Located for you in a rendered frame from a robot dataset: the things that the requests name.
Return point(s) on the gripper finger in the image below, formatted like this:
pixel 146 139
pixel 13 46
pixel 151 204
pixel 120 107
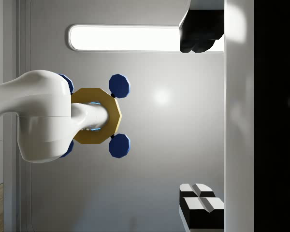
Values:
pixel 203 26
pixel 205 217

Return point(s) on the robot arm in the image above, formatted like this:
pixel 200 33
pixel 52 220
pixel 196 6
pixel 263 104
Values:
pixel 43 116

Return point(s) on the drone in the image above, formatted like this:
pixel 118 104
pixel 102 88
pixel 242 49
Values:
pixel 111 96

